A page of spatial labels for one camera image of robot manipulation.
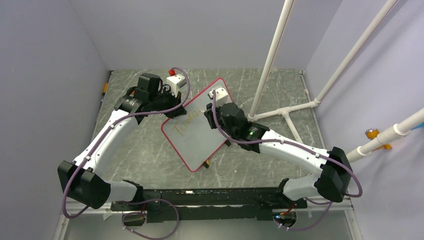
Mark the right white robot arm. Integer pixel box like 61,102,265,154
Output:
204,102,353,208

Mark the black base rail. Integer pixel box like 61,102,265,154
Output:
111,187,308,223

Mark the orange tool at edge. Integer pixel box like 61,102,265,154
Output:
102,82,109,96

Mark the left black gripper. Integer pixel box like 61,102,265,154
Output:
149,87,186,119

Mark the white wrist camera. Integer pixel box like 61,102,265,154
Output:
165,69,187,97
207,86,230,107

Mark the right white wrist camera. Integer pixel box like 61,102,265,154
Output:
207,86,230,107

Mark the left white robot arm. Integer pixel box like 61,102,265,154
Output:
57,68,190,213

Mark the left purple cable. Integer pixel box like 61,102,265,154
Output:
61,67,191,240

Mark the white PVC pipe right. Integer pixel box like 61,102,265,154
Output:
346,108,424,163

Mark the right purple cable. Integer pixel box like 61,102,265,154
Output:
211,91,364,232

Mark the purple cable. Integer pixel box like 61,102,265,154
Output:
61,67,191,240
211,91,364,232

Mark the white PVC pipe frame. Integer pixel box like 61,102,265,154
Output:
247,0,400,148

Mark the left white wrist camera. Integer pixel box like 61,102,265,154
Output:
165,69,187,97

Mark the red-framed whiteboard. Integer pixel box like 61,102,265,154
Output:
161,78,230,172

